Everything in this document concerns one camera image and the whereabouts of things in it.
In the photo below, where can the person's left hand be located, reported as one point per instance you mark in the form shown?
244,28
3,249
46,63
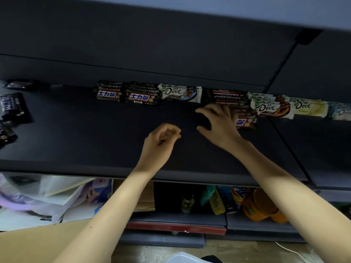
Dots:
156,150

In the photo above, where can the person's right hand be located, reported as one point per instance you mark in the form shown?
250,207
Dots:
223,128

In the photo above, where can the Dove bar blue white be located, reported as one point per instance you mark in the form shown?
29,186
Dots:
175,91

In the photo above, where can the Dove bar yellow green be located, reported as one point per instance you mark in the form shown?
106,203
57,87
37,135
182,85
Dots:
310,108

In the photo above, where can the dark grey metal shelf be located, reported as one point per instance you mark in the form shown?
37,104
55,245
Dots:
137,38

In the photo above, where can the pile of Snickers bars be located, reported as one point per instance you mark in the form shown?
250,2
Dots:
11,105

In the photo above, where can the person's right forearm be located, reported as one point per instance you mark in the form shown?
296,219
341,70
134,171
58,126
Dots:
296,199

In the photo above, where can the person's left forearm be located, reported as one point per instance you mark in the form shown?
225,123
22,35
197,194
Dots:
109,216

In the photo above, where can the person's black trousers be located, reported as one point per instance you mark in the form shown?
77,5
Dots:
212,259

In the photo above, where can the flat cardboard piece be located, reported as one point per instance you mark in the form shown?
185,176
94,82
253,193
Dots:
145,199

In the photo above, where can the orange blue detergent bag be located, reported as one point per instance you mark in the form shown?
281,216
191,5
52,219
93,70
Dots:
240,195

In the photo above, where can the blue printed package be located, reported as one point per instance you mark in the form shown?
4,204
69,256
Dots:
98,191

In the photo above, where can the dark blue carton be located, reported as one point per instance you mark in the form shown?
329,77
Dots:
227,199

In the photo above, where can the yellow plastic bottle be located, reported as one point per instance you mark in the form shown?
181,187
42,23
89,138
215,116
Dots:
217,204

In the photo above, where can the white paper sheet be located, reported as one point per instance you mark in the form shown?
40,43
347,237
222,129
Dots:
79,213

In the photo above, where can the clear plastic bag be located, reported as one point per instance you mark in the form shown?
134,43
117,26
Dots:
54,205

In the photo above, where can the purple plastic basin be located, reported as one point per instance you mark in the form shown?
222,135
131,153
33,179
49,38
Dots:
16,206

